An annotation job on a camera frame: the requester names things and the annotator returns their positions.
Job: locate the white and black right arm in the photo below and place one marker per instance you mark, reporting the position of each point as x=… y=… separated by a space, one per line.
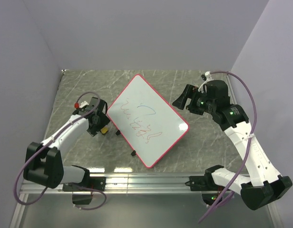
x=264 y=184

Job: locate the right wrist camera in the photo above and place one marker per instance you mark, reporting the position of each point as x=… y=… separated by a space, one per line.
x=206 y=77

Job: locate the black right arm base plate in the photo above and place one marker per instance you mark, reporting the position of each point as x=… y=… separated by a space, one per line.
x=203 y=183

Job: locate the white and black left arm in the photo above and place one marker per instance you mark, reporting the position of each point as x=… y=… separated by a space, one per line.
x=44 y=160

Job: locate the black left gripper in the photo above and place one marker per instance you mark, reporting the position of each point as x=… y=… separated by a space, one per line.
x=103 y=121

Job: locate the aluminium mounting rail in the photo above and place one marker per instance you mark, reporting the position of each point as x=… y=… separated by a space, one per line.
x=126 y=183

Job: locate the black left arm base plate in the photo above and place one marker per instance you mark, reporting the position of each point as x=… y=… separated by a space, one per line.
x=95 y=183

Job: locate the yellow and black eraser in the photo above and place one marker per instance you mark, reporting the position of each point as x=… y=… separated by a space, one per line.
x=104 y=130

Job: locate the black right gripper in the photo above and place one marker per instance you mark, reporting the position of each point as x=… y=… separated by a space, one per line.
x=190 y=91

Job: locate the red-framed whiteboard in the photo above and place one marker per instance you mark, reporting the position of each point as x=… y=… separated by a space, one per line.
x=147 y=121

